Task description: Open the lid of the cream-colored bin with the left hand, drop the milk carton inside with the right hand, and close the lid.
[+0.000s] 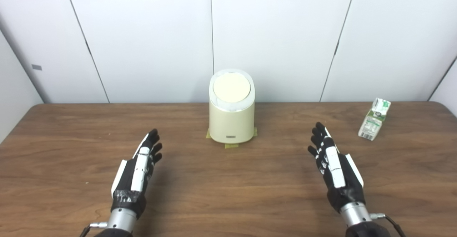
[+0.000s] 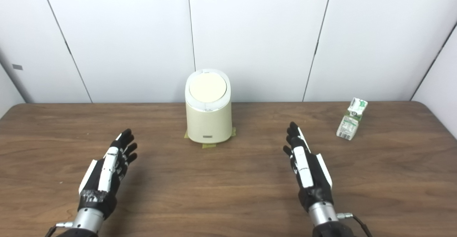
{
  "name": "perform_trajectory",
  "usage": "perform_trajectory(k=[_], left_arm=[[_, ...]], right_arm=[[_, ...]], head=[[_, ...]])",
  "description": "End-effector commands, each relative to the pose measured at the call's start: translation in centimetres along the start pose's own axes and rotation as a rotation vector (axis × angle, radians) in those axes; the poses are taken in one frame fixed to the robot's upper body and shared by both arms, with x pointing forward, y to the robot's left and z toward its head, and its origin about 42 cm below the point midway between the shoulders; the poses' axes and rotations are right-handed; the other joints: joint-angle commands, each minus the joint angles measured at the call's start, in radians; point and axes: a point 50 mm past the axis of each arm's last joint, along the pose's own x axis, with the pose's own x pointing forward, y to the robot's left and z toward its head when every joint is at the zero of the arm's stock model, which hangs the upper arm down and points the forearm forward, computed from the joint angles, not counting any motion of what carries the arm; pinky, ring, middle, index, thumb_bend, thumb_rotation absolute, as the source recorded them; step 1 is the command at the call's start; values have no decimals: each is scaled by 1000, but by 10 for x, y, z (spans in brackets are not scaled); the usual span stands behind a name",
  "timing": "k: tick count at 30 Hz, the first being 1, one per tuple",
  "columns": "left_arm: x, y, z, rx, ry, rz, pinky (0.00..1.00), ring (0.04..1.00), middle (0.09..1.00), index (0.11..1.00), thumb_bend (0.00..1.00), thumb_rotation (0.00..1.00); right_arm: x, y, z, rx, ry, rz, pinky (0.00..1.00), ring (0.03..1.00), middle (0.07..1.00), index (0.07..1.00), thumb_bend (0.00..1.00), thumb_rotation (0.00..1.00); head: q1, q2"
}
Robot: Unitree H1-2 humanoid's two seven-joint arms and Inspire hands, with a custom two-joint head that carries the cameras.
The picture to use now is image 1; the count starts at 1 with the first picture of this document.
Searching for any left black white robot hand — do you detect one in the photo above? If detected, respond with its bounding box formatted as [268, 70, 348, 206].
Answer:
[111, 129, 163, 220]

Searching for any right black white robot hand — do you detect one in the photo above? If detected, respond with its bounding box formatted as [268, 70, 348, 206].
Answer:
[308, 122, 366, 213]

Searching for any white green milk carton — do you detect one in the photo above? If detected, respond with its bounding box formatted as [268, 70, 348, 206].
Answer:
[358, 98, 392, 141]

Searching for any cream-colored round bin lid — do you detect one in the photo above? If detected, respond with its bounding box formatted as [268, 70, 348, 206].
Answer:
[213, 72, 251, 103]

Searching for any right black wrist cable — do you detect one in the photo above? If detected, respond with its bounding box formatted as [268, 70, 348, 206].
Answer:
[370, 213, 406, 237]

